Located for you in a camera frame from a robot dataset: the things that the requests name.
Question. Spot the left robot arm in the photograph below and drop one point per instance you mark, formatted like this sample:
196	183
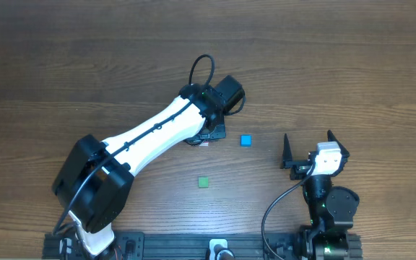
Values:
157	133

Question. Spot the blue cube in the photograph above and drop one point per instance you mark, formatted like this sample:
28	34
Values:
246	140

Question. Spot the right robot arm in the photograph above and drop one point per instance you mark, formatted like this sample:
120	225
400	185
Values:
329	209

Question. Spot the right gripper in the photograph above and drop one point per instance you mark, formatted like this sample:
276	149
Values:
301	169

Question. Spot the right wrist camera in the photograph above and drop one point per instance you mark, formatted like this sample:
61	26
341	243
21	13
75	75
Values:
326	159

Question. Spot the green cube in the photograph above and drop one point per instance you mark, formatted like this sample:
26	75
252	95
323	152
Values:
203	182

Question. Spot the mounting rail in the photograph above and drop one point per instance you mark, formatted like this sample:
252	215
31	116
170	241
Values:
179	247

